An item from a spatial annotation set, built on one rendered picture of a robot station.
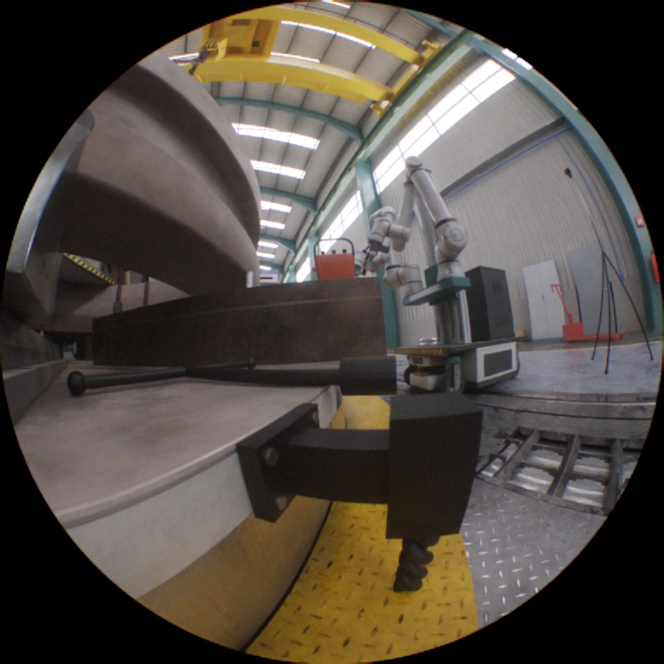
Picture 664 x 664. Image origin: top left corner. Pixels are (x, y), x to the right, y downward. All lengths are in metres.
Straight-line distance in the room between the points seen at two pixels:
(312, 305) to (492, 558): 1.03
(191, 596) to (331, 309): 0.98
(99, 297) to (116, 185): 4.48
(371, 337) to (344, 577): 0.87
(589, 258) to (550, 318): 2.00
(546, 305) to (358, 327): 5.67
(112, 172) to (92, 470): 0.77
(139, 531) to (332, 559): 0.36
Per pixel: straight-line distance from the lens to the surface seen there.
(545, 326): 6.25
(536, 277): 6.37
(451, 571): 0.45
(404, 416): 0.16
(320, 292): 0.99
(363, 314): 0.98
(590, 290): 6.65
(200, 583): 0.25
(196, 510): 0.17
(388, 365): 0.34
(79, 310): 5.25
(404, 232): 1.28
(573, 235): 7.00
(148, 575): 0.18
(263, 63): 11.62
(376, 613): 0.40
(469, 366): 1.43
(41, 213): 0.34
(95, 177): 0.81
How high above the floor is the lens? 0.38
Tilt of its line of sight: 4 degrees up
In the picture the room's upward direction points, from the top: 4 degrees counter-clockwise
